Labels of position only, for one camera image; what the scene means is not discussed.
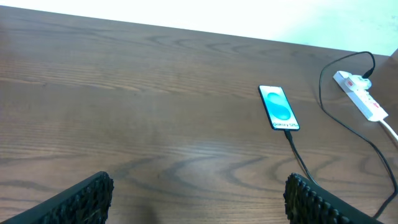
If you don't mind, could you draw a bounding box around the white power strip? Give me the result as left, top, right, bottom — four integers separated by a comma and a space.
333, 71, 388, 122

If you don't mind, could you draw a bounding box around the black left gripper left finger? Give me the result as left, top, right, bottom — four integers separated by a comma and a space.
2, 171, 114, 224

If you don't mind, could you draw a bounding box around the black USB charging cable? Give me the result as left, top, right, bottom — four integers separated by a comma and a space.
284, 51, 398, 219

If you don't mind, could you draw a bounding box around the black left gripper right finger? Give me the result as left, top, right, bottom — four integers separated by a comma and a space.
284, 173, 382, 224

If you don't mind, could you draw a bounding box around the white power strip cord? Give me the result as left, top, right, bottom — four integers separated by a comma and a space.
378, 119, 398, 142

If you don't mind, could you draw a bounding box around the blue Galaxy smartphone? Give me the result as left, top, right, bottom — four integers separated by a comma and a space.
258, 85, 300, 131

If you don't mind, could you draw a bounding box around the white USB charger plug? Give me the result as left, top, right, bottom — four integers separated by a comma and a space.
344, 75, 372, 91

